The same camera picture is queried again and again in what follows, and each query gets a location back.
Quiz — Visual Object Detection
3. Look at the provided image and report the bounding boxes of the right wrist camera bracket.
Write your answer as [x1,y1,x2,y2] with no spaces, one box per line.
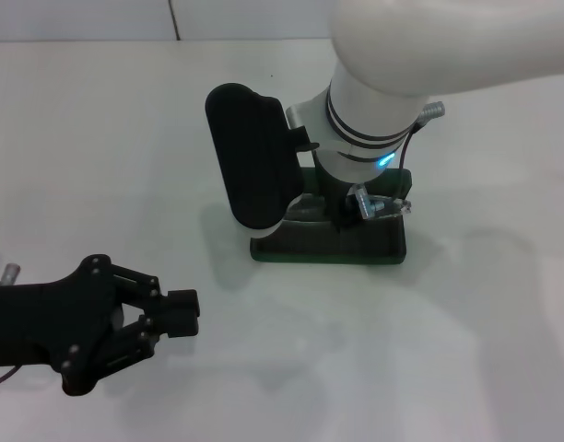
[285,103,321,153]

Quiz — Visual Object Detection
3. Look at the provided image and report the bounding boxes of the clear plastic glasses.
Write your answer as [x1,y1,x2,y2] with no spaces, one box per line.
[286,195,413,223]

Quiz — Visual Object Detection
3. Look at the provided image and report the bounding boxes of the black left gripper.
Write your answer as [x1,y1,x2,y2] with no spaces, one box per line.
[0,254,202,398]

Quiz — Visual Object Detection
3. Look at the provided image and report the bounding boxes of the green glasses case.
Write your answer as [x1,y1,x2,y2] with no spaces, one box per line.
[248,166,413,267]

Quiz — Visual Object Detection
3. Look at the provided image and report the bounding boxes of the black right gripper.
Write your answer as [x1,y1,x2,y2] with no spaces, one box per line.
[318,168,362,232]

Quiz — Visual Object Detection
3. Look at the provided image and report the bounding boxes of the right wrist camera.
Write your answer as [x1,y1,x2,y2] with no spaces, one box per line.
[203,82,311,231]

